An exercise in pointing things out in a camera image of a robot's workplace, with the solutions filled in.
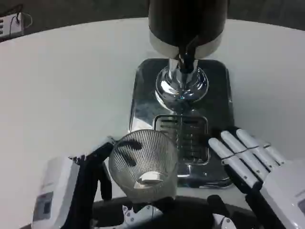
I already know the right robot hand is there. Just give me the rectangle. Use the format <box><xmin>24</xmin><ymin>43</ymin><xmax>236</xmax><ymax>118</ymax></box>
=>
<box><xmin>206</xmin><ymin>127</ymin><xmax>305</xmax><ymax>229</ymax></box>

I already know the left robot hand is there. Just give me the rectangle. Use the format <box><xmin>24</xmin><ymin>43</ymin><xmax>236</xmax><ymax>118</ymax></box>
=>
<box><xmin>32</xmin><ymin>135</ymin><xmax>176</xmax><ymax>229</ymax></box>

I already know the clear ribbed glass cup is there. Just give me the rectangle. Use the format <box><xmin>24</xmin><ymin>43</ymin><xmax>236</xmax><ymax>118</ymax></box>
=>
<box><xmin>108</xmin><ymin>130</ymin><xmax>179</xmax><ymax>204</ymax></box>

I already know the black robot torso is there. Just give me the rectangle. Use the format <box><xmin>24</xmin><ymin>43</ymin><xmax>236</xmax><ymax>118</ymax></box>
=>
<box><xmin>90</xmin><ymin>195</ymin><xmax>253</xmax><ymax>229</ymax></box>

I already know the steel drip tray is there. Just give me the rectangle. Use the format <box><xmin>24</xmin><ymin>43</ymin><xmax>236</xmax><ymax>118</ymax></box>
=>
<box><xmin>128</xmin><ymin>58</ymin><xmax>234</xmax><ymax>189</ymax></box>

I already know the steel slotted tray grid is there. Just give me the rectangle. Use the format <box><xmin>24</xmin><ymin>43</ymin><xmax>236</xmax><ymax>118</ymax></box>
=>
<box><xmin>152</xmin><ymin>114</ymin><xmax>211</xmax><ymax>166</ymax></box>

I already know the black dispenser tap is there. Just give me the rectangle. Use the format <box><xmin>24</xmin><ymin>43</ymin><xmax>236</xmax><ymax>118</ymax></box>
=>
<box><xmin>178</xmin><ymin>35</ymin><xmax>200</xmax><ymax>73</ymax></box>

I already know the white power strip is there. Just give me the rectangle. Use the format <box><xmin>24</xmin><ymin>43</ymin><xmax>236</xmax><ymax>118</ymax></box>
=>
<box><xmin>0</xmin><ymin>13</ymin><xmax>25</xmax><ymax>42</ymax></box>

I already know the black steel drink dispenser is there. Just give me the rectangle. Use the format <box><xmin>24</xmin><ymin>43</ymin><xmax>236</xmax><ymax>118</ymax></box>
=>
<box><xmin>147</xmin><ymin>0</ymin><xmax>228</xmax><ymax>104</ymax></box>

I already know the white cable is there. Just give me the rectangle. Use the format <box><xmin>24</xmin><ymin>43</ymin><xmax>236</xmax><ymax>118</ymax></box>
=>
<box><xmin>21</xmin><ymin>12</ymin><xmax>33</xmax><ymax>28</ymax></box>

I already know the black power cable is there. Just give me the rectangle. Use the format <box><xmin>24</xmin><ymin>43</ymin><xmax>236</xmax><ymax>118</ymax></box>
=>
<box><xmin>0</xmin><ymin>3</ymin><xmax>24</xmax><ymax>35</ymax></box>

